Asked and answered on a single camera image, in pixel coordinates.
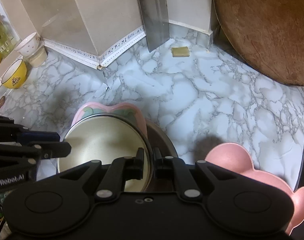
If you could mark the yellow ceramic bowl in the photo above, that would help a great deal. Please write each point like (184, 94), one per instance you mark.
(15, 75)

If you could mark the pink bear-shaped plate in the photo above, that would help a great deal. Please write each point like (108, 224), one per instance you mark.
(236, 158)

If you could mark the small yellow sponge piece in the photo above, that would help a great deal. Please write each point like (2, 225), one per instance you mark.
(180, 52)

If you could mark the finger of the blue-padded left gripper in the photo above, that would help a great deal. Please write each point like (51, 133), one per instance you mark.
(12, 132)
(36, 150)

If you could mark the round wooden cutting board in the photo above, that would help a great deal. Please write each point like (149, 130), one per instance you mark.
(267, 34)

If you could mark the cream plastic bowl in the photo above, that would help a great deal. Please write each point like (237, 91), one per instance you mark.
(102, 149)

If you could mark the pink steel-lined bowl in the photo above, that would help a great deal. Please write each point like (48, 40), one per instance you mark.
(109, 112)

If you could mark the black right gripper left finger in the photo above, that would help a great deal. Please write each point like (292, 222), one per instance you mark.
(121, 170)

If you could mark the cleaver with wooden handle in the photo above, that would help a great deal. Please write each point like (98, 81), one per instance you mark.
(156, 22)

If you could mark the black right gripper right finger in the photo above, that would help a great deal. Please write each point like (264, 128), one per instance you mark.
(175, 170)

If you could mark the stainless steel bowl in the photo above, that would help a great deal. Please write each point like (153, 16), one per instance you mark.
(158, 139)

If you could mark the white dotted cup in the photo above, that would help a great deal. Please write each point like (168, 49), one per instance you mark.
(28, 45)

